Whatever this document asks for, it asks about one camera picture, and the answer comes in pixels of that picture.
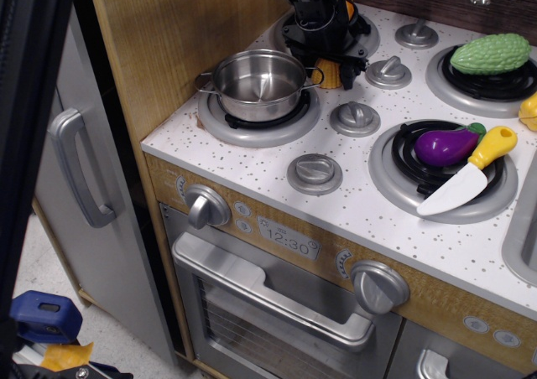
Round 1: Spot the grey cabinet door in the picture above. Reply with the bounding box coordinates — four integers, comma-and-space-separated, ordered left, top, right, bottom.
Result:
386, 320, 525, 378

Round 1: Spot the silver oven dial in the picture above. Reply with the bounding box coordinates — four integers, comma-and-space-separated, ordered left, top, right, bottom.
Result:
351, 260, 410, 314
185, 184, 231, 230

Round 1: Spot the grey oven door handle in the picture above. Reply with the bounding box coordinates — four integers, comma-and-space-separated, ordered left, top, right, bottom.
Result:
172, 233, 374, 352

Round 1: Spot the grey stovetop knob front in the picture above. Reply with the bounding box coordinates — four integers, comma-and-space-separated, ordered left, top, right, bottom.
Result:
286, 153, 343, 195

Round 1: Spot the front left stove burner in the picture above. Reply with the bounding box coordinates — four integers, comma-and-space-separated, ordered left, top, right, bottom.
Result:
198, 91, 321, 148

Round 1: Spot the back right stove burner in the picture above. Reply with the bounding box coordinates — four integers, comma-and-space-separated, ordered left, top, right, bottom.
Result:
425, 45, 536, 118

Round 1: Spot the orange toy pumpkin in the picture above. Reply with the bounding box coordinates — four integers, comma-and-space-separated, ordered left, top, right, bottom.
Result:
345, 0, 355, 21

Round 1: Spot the stove burner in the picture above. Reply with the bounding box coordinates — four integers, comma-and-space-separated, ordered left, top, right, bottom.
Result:
198, 91, 321, 148
368, 119, 519, 225
425, 45, 536, 118
267, 10, 380, 58

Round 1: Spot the yellow handled toy knife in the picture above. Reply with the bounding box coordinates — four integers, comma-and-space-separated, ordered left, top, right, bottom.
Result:
416, 126, 518, 216

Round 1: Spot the front right stove burner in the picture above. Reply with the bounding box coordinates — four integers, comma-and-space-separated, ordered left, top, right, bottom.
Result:
368, 119, 519, 225

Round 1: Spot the grey stovetop knob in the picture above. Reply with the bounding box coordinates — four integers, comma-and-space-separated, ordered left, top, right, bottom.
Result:
330, 101, 381, 138
365, 56, 412, 90
286, 153, 343, 195
394, 18, 440, 49

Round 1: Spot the small steel pot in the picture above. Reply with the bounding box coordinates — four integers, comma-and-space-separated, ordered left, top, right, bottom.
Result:
194, 49, 319, 122

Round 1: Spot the oven clock display panel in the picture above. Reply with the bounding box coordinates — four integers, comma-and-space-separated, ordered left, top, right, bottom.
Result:
257, 216, 321, 261

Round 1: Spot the grey fridge door handle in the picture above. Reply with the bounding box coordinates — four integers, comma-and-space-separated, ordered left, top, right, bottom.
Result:
48, 108, 116, 229

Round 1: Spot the back left stove burner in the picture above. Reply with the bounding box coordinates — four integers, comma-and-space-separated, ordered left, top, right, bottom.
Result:
267, 10, 380, 58

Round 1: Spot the blue clamp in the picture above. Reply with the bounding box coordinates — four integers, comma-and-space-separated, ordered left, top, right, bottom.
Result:
10, 290, 83, 345

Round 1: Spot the yellow toy corn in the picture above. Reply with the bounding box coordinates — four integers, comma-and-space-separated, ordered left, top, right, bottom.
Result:
310, 58, 342, 89

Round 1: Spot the grey sink basin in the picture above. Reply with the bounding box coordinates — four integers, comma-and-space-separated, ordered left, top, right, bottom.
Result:
502, 155, 536, 287

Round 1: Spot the right silver oven dial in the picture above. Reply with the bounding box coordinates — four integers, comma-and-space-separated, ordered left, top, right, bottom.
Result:
351, 260, 410, 314

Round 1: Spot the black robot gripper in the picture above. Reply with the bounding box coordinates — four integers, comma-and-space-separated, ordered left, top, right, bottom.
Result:
282, 0, 371, 90

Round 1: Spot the yellow tape piece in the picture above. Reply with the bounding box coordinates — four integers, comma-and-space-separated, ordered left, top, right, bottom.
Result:
39, 342, 94, 371

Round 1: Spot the silver oven door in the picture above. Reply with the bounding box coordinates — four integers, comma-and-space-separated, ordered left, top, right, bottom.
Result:
160, 205, 401, 378

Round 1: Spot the grey toy fridge door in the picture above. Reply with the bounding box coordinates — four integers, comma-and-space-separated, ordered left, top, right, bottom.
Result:
34, 12, 177, 365

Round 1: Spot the purple toy eggplant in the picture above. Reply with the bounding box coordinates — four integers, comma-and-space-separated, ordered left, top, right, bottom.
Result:
414, 122, 487, 167

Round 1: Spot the yellow toy pepper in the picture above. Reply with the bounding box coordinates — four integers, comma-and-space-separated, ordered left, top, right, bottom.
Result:
519, 93, 537, 132

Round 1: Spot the grey stovetop knob back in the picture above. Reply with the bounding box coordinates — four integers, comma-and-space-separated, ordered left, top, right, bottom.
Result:
394, 18, 440, 49

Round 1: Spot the green toy bitter gourd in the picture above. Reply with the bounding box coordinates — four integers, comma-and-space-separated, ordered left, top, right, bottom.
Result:
450, 33, 531, 75

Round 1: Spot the left silver oven dial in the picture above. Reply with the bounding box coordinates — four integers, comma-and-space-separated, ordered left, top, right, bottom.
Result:
185, 184, 231, 230

